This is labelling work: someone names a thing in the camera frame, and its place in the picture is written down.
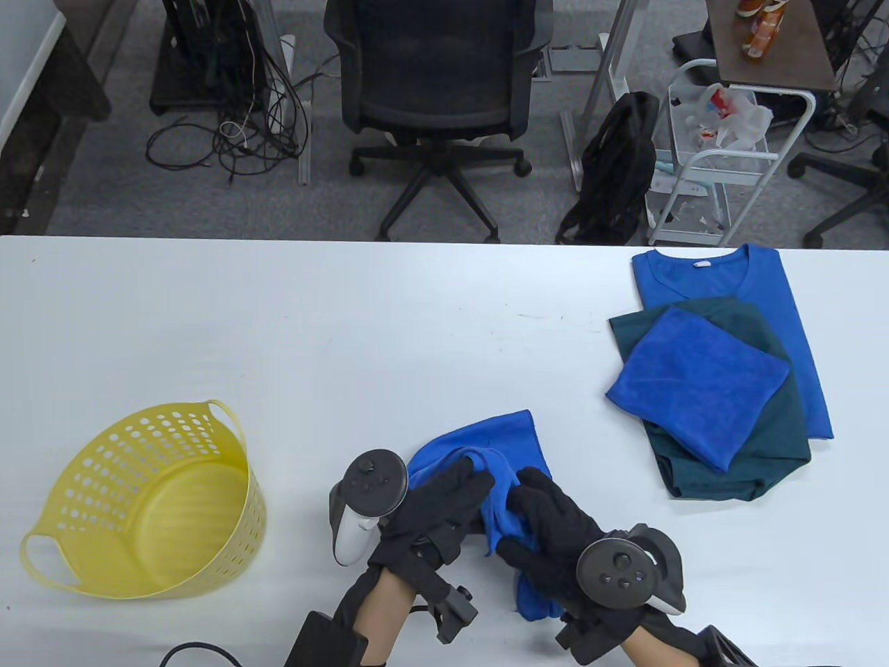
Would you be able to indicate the person's left forearm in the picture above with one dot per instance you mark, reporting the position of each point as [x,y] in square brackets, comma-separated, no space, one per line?
[382,618]

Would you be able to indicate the black left forearm box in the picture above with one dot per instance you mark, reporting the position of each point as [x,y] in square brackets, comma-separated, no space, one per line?
[323,643]

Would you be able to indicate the grey metal desk leg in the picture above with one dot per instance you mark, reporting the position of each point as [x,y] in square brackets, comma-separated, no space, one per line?
[304,146]
[575,160]

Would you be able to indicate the black backpack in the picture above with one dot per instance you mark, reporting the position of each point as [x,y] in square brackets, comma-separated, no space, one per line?
[618,174]

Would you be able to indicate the orange bottle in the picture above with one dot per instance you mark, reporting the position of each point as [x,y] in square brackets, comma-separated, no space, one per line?
[749,7]
[760,35]

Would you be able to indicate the smooth blue clothes piece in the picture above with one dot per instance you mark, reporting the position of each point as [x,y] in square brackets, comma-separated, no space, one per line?
[500,438]

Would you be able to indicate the blue t-shirt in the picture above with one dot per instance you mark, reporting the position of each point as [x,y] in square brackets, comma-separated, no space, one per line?
[778,292]

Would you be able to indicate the blue towel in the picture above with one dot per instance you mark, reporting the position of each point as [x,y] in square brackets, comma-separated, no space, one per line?
[694,382]

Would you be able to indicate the person's right hand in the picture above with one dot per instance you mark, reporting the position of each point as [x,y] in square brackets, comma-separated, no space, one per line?
[555,528]

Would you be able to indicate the black flat stand base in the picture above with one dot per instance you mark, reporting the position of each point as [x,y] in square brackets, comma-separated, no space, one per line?
[694,45]

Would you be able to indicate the grey metal base plate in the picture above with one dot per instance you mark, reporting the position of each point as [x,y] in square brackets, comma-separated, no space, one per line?
[573,61]

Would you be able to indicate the person's right forearm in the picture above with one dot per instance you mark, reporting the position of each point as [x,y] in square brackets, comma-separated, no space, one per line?
[653,653]

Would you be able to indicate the black mesh office chair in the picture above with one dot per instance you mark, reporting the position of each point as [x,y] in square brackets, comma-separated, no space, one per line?
[437,69]

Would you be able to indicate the black computer tower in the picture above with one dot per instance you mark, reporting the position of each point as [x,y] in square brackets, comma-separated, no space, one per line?
[208,42]

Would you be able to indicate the white utility cart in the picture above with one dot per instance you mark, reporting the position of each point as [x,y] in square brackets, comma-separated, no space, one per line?
[736,170]

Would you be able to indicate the black swivel chair base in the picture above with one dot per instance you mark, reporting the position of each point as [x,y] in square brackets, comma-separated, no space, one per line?
[833,170]

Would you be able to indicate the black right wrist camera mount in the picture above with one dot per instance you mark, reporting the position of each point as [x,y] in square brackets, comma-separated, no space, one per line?
[590,639]

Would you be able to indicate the yellow laundry basket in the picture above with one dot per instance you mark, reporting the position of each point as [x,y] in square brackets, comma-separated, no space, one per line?
[139,514]

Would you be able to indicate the black right forearm sensor module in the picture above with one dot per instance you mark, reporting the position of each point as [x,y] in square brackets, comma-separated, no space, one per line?
[729,649]

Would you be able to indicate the dark teal towel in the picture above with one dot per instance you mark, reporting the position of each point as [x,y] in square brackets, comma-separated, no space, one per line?
[771,445]

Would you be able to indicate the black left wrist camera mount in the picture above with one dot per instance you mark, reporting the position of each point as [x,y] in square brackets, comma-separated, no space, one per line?
[451,604]

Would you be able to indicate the white plastic bag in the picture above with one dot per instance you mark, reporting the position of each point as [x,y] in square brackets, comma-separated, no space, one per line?
[746,118]

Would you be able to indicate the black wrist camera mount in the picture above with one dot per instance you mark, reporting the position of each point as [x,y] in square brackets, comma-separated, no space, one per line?
[590,639]
[451,604]

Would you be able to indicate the person's left hand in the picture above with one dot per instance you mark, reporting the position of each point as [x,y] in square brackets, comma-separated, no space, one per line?
[430,514]

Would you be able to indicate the brown side table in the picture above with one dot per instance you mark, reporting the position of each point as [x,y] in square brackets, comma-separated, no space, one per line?
[799,48]

